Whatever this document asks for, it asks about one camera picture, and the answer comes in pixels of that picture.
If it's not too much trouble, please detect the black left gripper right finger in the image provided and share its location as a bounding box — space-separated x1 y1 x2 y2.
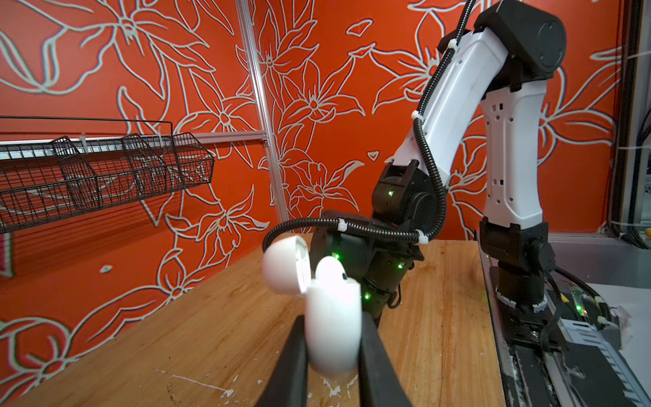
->
358 312 412 407

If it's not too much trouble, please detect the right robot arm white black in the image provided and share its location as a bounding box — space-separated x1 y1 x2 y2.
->
262 1 567 320

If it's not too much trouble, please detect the white round disc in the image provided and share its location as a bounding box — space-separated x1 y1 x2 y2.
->
262 235 362 377

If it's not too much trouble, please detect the small green circuit board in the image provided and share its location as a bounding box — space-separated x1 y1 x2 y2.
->
570 286 615 330

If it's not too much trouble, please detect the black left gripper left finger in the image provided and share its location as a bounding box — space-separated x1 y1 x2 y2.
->
255 315 309 407

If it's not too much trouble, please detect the black wire wall basket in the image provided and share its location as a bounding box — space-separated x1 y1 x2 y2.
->
1 119 215 233

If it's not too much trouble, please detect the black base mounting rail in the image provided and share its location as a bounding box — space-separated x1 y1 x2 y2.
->
480 234 650 406

